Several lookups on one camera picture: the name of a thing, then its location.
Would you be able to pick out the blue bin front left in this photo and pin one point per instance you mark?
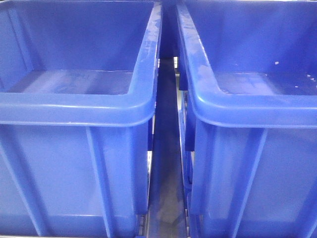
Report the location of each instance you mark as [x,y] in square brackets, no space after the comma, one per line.
[78,85]

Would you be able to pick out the blue bin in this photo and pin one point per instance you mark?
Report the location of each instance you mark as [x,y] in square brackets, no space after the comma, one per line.
[78,85]
[251,69]

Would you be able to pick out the blue bin front right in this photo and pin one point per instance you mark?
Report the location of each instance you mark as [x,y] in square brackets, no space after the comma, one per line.
[251,69]

